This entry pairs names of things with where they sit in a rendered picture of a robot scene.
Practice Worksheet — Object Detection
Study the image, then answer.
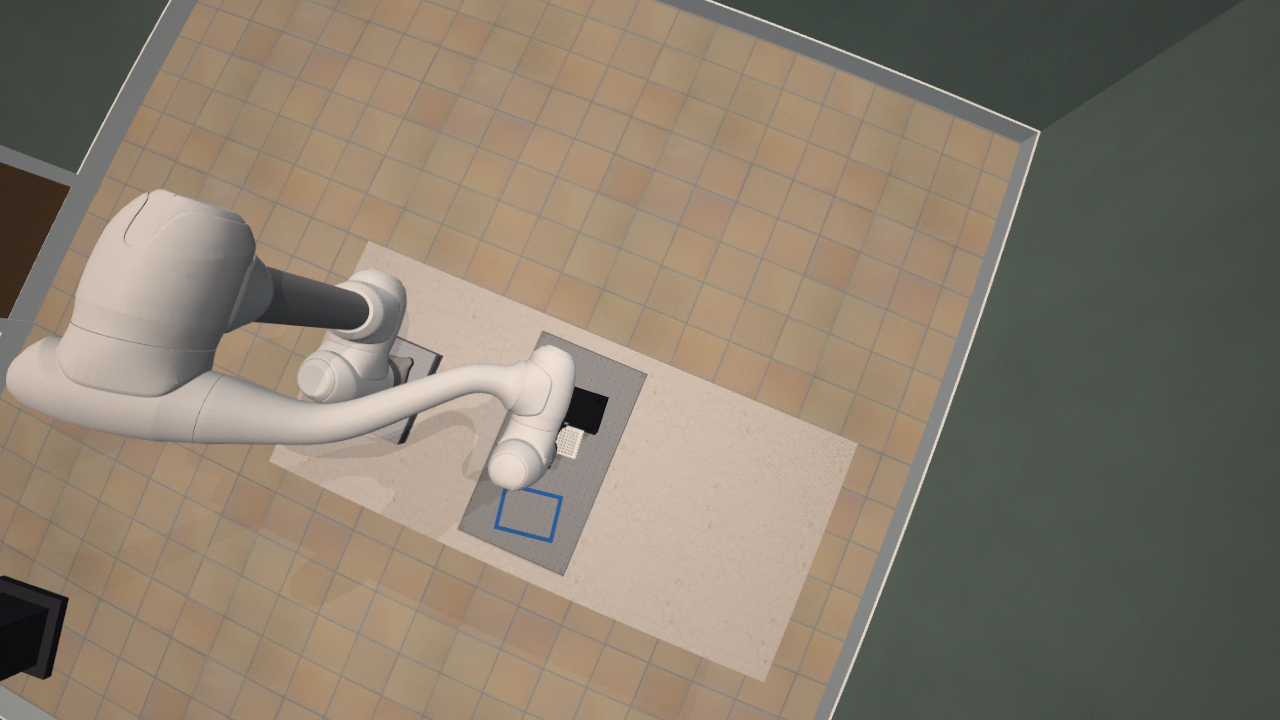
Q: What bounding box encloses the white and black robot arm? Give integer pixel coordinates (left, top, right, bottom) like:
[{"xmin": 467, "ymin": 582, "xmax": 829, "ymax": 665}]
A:
[{"xmin": 6, "ymin": 190, "xmax": 576, "ymax": 491}]

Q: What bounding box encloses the blue tape outline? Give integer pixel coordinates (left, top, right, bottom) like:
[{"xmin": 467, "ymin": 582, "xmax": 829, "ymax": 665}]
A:
[{"xmin": 494, "ymin": 488, "xmax": 563, "ymax": 543}]

